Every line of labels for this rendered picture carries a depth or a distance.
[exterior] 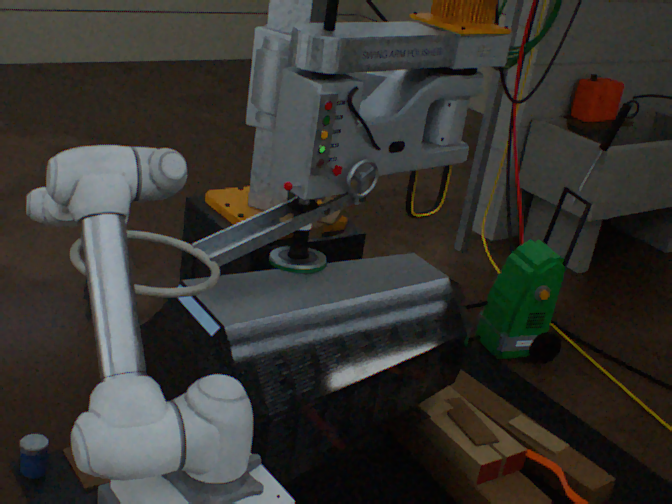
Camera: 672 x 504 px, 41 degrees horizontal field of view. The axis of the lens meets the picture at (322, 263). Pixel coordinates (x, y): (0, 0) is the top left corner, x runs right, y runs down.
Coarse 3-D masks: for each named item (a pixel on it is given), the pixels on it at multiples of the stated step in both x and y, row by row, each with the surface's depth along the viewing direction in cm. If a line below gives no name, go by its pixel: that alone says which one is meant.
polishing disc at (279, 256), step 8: (280, 248) 344; (288, 248) 344; (272, 256) 334; (280, 256) 335; (312, 256) 338; (320, 256) 339; (280, 264) 330; (288, 264) 328; (296, 264) 329; (304, 264) 330; (312, 264) 330; (320, 264) 332
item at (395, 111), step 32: (352, 96) 304; (384, 96) 336; (416, 96) 330; (448, 96) 340; (384, 128) 325; (416, 128) 336; (352, 160) 321; (384, 160) 332; (416, 160) 343; (448, 160) 356
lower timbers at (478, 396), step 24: (456, 384) 407; (480, 384) 409; (480, 408) 391; (504, 408) 394; (408, 432) 373; (432, 456) 360; (552, 456) 367; (576, 456) 369; (456, 480) 348; (504, 480) 345; (528, 480) 347; (552, 480) 365; (576, 480) 355; (600, 480) 356
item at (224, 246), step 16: (272, 208) 327; (288, 208) 331; (320, 208) 326; (336, 208) 332; (240, 224) 319; (256, 224) 324; (272, 224) 326; (288, 224) 319; (304, 224) 324; (208, 240) 313; (224, 240) 318; (240, 240) 318; (256, 240) 312; (272, 240) 317; (224, 256) 306; (240, 256) 311
